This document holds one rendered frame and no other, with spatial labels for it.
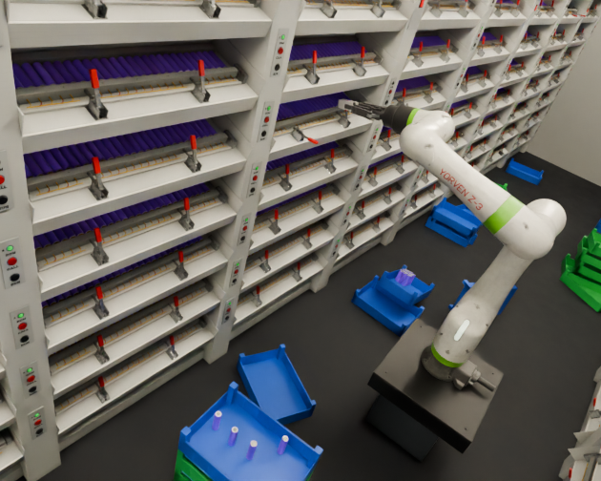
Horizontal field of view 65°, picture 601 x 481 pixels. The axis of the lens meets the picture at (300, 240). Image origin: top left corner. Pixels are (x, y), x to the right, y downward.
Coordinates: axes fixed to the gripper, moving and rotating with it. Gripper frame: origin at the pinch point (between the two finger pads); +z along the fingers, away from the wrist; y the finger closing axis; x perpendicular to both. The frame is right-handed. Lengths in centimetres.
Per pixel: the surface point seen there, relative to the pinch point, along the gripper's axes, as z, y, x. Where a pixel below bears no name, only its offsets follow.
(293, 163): 9.0, -17.4, -20.8
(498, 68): 0, 158, 1
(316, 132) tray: 0.9, -16.3, -7.3
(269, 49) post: -7, -51, 22
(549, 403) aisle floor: -95, 52, -122
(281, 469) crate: -48, -84, -71
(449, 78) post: 0, 88, 1
